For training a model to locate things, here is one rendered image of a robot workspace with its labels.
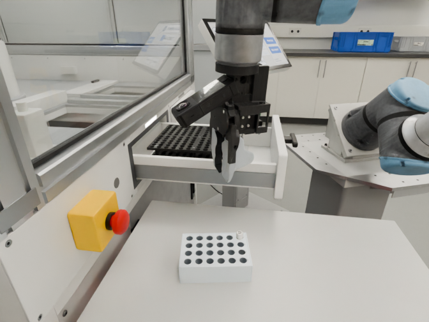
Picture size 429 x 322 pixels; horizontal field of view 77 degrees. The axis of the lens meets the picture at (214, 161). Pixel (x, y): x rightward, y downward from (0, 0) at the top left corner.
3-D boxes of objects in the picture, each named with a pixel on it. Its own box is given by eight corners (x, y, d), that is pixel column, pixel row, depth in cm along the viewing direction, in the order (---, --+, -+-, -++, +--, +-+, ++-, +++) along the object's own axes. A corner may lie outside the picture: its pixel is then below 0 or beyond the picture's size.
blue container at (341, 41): (376, 50, 360) (381, 32, 350) (391, 52, 323) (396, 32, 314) (329, 50, 367) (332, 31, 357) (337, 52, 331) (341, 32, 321)
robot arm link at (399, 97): (399, 103, 85) (438, 75, 73) (403, 141, 80) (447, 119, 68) (364, 94, 84) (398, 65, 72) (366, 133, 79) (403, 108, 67)
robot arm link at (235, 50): (227, 35, 38) (206, 31, 44) (226, 69, 40) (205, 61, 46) (273, 35, 40) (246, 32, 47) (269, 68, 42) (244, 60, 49)
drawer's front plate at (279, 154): (274, 148, 85) (278, 114, 80) (281, 200, 59) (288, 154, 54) (269, 148, 85) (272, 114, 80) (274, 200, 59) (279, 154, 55)
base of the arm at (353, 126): (371, 107, 96) (392, 91, 87) (390, 146, 91) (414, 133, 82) (334, 113, 92) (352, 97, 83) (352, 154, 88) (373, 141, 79)
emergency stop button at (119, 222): (133, 224, 46) (129, 204, 45) (122, 240, 43) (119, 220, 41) (116, 222, 47) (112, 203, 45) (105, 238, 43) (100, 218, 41)
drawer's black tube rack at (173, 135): (242, 148, 80) (243, 128, 78) (239, 177, 65) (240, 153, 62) (170, 144, 83) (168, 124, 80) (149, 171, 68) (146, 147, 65)
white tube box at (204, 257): (245, 246, 55) (246, 232, 53) (251, 282, 47) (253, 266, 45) (183, 248, 54) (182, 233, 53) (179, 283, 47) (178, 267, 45)
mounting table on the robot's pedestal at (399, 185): (365, 152, 125) (371, 128, 120) (463, 208, 86) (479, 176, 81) (273, 161, 116) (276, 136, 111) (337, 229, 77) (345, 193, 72)
